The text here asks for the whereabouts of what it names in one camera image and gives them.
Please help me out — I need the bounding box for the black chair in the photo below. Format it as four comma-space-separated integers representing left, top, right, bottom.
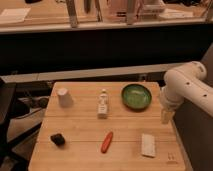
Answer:
0, 78, 29, 159

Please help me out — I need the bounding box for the orange carrot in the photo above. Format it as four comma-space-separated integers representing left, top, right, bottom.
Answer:
101, 132, 113, 153

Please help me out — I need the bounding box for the black eraser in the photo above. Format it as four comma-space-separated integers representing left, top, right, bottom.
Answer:
50, 133, 65, 146

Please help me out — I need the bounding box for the small white bottle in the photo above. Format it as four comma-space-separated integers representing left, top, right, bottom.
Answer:
98, 89, 109, 119

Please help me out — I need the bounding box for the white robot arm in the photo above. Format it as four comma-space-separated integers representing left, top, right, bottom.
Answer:
159, 61, 213, 124

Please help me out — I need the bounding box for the white sponge block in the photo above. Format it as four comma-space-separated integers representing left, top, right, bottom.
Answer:
141, 134, 156, 157

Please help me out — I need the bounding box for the green bowl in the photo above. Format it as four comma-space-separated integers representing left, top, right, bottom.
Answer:
121, 84, 152, 110

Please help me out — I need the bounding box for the white ceramic cup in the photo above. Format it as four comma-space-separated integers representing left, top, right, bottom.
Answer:
57, 88, 73, 107

